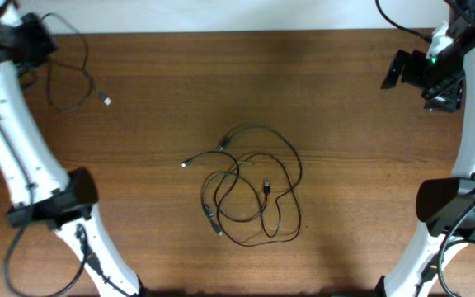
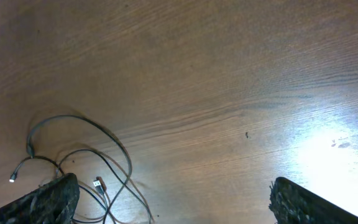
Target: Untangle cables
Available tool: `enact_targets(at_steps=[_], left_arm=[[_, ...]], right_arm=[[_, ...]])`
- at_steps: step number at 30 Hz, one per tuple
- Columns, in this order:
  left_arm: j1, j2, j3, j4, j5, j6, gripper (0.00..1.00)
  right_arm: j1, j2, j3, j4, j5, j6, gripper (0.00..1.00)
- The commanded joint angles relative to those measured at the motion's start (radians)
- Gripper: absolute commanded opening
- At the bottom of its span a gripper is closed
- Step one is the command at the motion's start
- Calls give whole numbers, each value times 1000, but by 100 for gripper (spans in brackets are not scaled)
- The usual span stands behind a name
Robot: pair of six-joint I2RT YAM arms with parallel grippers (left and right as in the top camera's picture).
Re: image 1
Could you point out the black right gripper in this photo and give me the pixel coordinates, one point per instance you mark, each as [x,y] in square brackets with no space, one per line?
[401,66]

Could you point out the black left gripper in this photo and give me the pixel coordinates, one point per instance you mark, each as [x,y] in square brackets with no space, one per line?
[39,45]

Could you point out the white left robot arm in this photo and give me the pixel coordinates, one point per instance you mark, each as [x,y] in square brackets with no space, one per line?
[40,189]

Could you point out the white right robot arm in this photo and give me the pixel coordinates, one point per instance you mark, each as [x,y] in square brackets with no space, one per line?
[445,207]

